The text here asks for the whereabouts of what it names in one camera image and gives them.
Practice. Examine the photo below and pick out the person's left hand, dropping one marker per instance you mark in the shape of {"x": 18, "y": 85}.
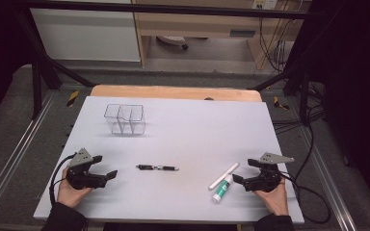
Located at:
{"x": 69, "y": 195}

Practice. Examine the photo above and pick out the black curtain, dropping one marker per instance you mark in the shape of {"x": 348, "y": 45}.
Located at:
{"x": 0, "y": 48}
{"x": 356, "y": 80}

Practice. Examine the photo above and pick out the black pen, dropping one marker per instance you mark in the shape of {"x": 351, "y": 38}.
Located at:
{"x": 157, "y": 167}

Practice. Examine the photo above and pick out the person's right hand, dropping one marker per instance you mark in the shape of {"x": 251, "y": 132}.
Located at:
{"x": 274, "y": 202}

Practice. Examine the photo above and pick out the green and white glue stick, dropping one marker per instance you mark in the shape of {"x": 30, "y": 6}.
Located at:
{"x": 221, "y": 191}

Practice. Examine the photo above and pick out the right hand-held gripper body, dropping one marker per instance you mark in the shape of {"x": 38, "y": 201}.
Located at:
{"x": 265, "y": 181}

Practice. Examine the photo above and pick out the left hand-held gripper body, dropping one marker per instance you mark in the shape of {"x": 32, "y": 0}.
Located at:
{"x": 83, "y": 179}

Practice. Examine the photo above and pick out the yellow black striped tape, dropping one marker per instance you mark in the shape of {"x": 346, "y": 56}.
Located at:
{"x": 73, "y": 98}
{"x": 280, "y": 103}

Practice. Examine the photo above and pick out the white cabinet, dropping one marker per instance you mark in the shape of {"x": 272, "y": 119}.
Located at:
{"x": 83, "y": 35}

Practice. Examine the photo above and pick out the wooden table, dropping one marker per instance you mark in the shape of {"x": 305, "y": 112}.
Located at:
{"x": 173, "y": 93}

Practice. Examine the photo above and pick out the white pen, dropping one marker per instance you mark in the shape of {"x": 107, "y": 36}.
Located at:
{"x": 224, "y": 175}

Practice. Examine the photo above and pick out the aluminium rail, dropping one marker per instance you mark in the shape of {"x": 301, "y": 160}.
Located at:
{"x": 17, "y": 149}
{"x": 334, "y": 192}

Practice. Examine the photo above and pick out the office chair base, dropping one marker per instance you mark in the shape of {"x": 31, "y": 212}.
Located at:
{"x": 171, "y": 40}

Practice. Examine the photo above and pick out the black metal frame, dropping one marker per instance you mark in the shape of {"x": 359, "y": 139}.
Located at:
{"x": 173, "y": 8}

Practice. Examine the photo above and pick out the white wall socket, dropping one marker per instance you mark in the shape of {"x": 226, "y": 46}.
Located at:
{"x": 265, "y": 4}

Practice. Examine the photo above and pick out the clear plastic organizer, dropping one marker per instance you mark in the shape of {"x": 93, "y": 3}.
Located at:
{"x": 125, "y": 125}

